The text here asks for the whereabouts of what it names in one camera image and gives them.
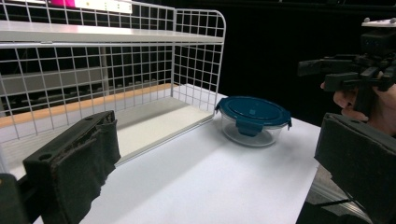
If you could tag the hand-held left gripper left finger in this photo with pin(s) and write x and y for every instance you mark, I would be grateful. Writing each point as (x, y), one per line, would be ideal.
(71, 161)

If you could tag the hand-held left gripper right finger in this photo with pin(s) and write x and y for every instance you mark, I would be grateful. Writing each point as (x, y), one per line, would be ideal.
(361, 155)

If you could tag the glass container with blue lid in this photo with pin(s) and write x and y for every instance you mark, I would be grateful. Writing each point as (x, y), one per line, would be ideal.
(252, 110)

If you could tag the white table mat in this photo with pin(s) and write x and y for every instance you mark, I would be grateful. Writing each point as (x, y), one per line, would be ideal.
(202, 180)

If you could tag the metal floor rail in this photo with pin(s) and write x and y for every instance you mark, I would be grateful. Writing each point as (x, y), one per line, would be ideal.
(330, 189)

